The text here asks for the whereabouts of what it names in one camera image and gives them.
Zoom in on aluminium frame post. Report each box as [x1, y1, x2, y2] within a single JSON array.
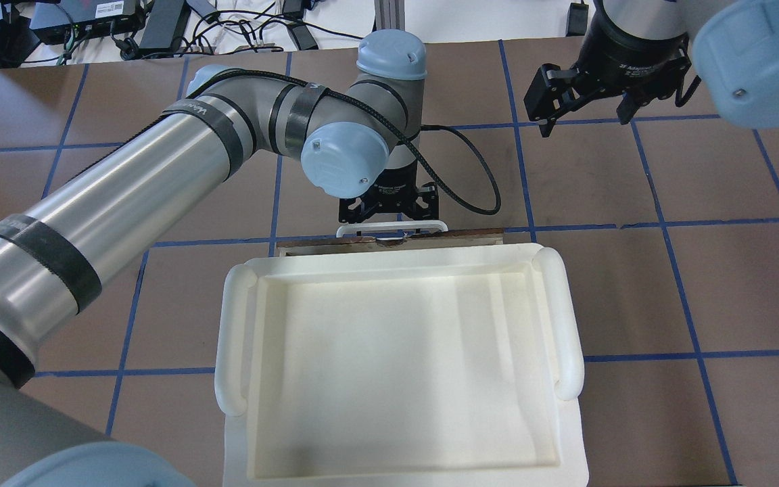
[[372, 0, 406, 31]]

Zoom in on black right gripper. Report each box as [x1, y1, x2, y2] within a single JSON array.
[[523, 14, 701, 138]]

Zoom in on black power adapter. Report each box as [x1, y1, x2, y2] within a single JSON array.
[[565, 1, 588, 37]]

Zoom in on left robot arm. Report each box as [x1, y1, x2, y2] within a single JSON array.
[[0, 30, 427, 486]]

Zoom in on black network switch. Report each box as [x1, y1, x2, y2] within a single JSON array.
[[30, 1, 146, 45]]

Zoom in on black power brick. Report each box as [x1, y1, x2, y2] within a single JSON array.
[[287, 22, 320, 51]]

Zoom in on white drawer handle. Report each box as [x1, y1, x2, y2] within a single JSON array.
[[335, 220, 449, 238]]

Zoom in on wooden drawer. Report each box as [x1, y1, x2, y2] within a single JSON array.
[[275, 229, 504, 258]]

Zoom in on white plastic tray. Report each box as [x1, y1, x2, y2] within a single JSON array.
[[214, 243, 590, 486]]

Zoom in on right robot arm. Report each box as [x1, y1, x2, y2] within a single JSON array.
[[523, 1, 779, 137]]

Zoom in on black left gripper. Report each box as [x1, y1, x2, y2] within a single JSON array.
[[338, 166, 440, 224]]

